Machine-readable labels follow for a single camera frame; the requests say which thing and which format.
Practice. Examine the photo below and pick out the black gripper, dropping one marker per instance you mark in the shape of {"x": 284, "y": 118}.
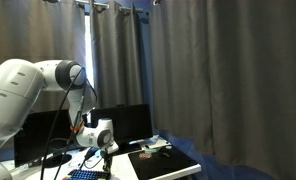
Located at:
{"x": 107, "y": 159}

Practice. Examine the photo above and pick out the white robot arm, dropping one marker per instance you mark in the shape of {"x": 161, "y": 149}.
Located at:
{"x": 18, "y": 96}

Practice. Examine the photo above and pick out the colourful key keyboard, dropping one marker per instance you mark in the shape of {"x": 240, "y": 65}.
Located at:
{"x": 86, "y": 174}

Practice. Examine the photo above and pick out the small patterned card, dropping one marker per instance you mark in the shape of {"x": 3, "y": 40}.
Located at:
{"x": 144, "y": 155}

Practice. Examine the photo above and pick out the silver monitor stand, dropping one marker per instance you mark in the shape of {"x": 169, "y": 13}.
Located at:
{"x": 142, "y": 142}

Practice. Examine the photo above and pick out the black round monitor stand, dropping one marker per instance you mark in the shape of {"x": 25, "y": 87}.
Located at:
{"x": 57, "y": 160}

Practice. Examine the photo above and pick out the black computer monitor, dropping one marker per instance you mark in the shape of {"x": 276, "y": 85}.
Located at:
{"x": 128, "y": 121}
{"x": 41, "y": 133}

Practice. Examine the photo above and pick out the black desk mat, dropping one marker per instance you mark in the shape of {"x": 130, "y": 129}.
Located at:
{"x": 161, "y": 163}

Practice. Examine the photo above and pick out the black computer mouse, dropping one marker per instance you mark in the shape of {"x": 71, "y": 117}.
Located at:
{"x": 164, "y": 154}

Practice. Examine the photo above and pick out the wide grey curtain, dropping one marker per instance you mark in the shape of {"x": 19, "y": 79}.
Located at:
{"x": 228, "y": 76}

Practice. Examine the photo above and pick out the metal curtain rod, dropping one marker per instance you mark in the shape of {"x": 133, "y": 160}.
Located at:
{"x": 98, "y": 4}

